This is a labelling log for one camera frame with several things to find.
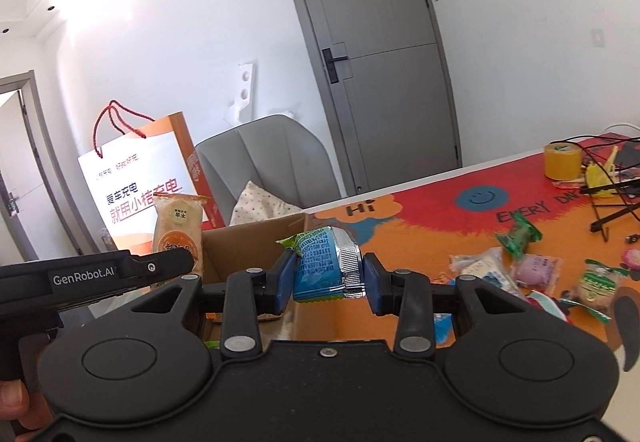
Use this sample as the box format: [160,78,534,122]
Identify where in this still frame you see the dotted beige cushion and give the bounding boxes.
[229,179,304,226]

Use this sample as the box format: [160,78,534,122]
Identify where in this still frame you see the cardboard box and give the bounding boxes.
[200,211,398,343]

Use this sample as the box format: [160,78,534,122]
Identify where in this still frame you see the black door handle lock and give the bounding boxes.
[321,42,352,84]

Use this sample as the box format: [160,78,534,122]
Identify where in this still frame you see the grey chair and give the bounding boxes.
[194,113,343,228]

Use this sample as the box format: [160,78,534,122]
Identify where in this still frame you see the grey door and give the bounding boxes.
[274,0,463,197]

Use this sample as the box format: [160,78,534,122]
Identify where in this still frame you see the light blue snack packet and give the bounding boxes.
[434,313,455,348]

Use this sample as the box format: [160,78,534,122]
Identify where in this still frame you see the orange biscuit packet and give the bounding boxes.
[151,193,211,284]

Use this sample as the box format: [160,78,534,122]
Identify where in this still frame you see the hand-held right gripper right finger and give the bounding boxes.
[364,253,531,358]

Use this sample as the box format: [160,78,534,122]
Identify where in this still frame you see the black wire stand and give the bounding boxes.
[580,179,640,243]

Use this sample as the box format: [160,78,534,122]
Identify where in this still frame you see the red white snack packet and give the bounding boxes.
[522,289,573,323]

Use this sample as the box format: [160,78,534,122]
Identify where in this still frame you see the green candy packet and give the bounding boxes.
[495,212,543,259]

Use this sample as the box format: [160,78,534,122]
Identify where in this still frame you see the yellow plush toy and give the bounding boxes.
[582,147,621,198]

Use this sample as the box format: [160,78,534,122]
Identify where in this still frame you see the cartoon printed table mat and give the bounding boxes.
[306,132,640,373]

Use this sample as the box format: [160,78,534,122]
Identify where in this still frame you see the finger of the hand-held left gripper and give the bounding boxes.
[127,249,196,291]

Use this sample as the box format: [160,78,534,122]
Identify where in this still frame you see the black cables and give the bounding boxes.
[550,135,640,173]

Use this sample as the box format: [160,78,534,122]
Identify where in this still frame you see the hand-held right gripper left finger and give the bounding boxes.
[131,247,301,359]

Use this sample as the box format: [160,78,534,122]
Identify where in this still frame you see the clear white snack packet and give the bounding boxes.
[449,247,523,295]

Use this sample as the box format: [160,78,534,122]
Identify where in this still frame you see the black flat device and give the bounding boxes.
[614,142,640,169]

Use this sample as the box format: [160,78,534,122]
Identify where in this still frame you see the pink snack packet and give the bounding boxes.
[512,252,563,294]

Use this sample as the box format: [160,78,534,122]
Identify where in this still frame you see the orange white paper bag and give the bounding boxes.
[77,100,226,255]

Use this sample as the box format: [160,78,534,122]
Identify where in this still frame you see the green white snack packet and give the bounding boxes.
[570,259,632,323]

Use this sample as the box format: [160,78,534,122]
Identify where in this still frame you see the yellow tape roll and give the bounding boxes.
[544,142,582,181]

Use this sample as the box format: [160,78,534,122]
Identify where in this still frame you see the person's left hand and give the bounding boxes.
[0,378,51,439]

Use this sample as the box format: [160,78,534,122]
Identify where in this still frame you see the open interior door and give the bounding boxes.
[0,70,96,264]

